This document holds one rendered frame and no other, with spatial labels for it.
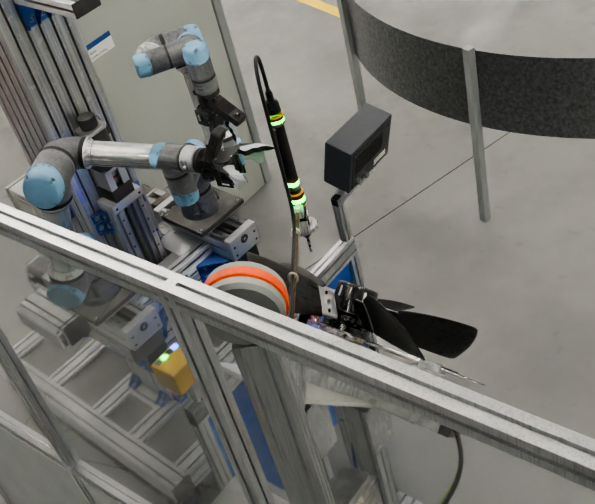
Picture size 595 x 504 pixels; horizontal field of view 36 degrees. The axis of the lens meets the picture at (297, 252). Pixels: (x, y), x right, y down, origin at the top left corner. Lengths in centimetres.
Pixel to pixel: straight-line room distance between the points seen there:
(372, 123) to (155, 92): 153
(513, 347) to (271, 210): 165
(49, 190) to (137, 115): 178
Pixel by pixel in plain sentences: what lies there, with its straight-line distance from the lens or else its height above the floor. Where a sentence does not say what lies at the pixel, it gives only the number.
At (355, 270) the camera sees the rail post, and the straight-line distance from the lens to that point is 338.
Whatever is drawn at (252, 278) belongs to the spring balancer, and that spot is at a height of 195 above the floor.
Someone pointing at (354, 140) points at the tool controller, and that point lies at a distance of 312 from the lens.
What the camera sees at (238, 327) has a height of 203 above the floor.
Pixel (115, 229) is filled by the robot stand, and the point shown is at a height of 114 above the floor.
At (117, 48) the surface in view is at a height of 122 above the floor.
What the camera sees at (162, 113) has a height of 80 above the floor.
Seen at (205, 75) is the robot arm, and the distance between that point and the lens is 275.
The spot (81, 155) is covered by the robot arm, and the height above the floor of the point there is 162.
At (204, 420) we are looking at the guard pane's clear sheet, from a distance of 177.
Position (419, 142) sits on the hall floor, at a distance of 523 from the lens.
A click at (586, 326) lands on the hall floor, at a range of 407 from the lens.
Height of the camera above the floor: 296
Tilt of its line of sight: 40 degrees down
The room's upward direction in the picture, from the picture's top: 16 degrees counter-clockwise
